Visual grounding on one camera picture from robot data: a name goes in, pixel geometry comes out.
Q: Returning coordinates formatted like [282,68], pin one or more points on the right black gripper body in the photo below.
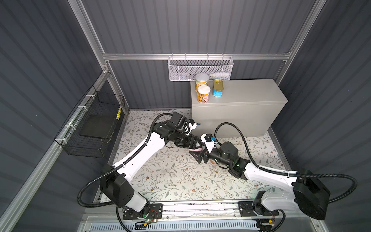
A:
[215,155]

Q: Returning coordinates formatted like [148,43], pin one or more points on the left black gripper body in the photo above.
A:
[190,137]

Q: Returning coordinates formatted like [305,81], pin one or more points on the orange label plastic-lid can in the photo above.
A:
[203,92]

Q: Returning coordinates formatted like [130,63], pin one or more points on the gold rectangular tin can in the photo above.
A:
[218,88]

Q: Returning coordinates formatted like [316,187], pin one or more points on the green yellow plastic-lid can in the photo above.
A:
[201,79]

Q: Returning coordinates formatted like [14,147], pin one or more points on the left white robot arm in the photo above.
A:
[165,128]

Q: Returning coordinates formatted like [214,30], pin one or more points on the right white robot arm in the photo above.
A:
[307,194]

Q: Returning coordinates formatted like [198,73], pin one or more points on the beige metal cabinet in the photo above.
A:
[251,105]

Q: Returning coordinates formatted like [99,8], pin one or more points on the white tube in basket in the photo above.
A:
[225,76]

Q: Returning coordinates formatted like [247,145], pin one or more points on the yellow black pen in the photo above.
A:
[119,113]

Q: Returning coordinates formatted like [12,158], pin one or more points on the black pad in basket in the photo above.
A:
[98,126]

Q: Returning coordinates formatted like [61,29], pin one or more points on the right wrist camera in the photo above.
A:
[209,141]

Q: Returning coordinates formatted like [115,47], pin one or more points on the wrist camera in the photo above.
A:
[209,141]
[190,125]

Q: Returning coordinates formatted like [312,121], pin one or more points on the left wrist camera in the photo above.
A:
[190,125]

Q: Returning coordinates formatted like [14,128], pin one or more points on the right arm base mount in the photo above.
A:
[248,209]

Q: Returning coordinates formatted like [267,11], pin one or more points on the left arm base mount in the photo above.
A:
[150,211]

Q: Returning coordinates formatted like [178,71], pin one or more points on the white wire basket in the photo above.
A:
[185,68]

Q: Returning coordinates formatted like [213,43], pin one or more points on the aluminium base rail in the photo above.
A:
[190,210]

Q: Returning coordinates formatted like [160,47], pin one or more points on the black wire basket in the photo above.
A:
[98,103]

